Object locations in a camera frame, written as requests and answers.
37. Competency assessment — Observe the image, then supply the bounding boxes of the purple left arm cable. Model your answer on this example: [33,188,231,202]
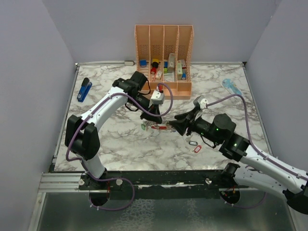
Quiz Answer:
[66,83,174,212]

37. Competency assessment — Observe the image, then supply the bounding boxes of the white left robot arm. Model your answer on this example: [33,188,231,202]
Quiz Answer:
[64,71,162,190]

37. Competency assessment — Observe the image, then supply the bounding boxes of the green white box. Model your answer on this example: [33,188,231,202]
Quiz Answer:
[177,59,187,80]

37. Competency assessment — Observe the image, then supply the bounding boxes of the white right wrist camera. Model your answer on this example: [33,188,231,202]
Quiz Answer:
[193,95,208,110]

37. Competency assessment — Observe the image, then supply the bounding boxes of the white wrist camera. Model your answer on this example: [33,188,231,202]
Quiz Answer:
[193,95,208,110]
[149,90,165,106]

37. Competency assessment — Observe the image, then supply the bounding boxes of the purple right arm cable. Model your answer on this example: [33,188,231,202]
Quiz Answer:
[206,93,308,209]

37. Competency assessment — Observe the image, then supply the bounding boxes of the metal key organizer red handle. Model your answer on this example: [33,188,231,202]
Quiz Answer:
[142,121,176,132]

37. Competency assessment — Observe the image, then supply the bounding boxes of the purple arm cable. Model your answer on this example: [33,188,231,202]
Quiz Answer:
[206,93,308,209]
[66,83,174,212]

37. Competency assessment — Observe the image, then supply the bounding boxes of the blue stapler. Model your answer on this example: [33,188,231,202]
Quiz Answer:
[77,77,92,103]

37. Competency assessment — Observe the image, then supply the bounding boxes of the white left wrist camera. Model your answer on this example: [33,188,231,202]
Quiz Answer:
[149,90,165,106]

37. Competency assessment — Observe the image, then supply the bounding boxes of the peach plastic desk organizer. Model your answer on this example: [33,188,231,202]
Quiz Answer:
[134,25,194,100]

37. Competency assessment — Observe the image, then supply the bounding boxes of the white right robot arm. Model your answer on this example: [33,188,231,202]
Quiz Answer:
[169,109,308,214]

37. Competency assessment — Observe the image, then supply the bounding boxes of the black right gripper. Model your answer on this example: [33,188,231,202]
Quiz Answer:
[169,107,221,145]

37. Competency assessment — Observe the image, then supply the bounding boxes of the red tag with key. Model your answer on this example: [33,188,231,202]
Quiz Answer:
[190,145,202,154]

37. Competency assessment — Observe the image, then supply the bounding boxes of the blue packaged correction tape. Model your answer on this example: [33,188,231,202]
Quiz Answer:
[221,78,243,96]

